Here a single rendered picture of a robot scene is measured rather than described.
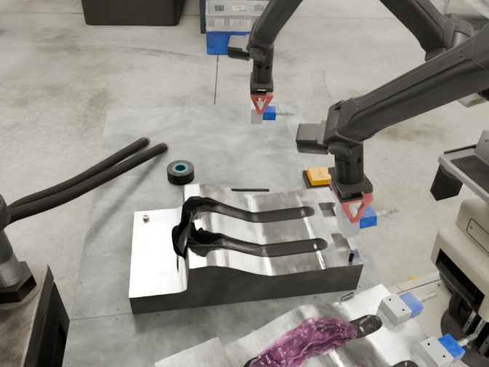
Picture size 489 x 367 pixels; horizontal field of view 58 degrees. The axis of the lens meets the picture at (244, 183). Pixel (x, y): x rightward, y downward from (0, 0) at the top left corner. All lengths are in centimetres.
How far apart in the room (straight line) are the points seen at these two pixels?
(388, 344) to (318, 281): 19
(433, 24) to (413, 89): 38
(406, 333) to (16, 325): 80
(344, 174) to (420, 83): 32
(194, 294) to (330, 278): 30
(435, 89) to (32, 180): 247
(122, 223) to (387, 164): 200
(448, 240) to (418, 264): 104
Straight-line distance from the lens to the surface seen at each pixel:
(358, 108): 73
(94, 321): 102
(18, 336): 108
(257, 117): 135
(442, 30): 103
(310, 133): 87
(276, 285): 98
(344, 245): 106
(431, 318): 176
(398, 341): 95
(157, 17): 480
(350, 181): 90
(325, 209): 114
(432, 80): 61
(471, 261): 124
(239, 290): 97
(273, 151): 143
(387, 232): 241
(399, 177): 280
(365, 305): 98
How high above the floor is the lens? 162
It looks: 39 degrees down
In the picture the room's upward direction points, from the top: 2 degrees clockwise
